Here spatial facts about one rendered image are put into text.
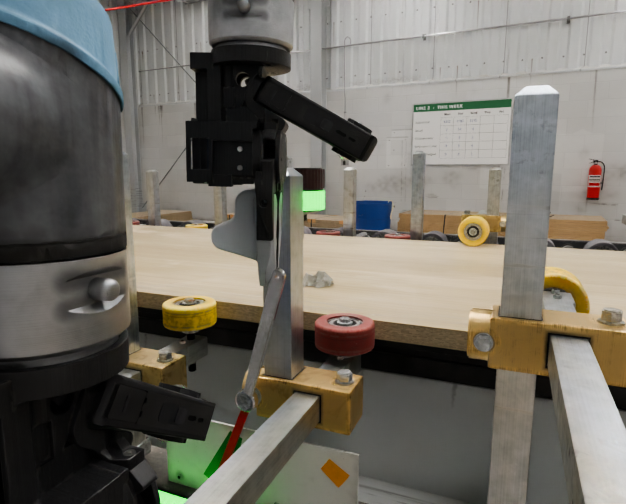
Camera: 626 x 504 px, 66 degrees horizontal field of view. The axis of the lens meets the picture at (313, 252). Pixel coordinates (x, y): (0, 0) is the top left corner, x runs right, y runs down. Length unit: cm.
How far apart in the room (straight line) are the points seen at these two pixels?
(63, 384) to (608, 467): 26
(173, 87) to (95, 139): 1021
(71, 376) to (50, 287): 4
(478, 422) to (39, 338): 65
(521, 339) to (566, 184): 712
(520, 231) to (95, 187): 36
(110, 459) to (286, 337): 31
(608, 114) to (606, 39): 95
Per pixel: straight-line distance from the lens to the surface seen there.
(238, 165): 43
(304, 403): 54
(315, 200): 56
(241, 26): 44
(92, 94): 22
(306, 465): 60
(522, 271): 48
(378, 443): 82
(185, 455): 69
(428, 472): 83
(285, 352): 56
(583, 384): 39
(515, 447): 54
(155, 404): 29
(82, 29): 23
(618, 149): 761
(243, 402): 58
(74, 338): 22
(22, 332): 22
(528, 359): 49
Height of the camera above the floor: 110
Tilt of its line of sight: 10 degrees down
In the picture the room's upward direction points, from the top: straight up
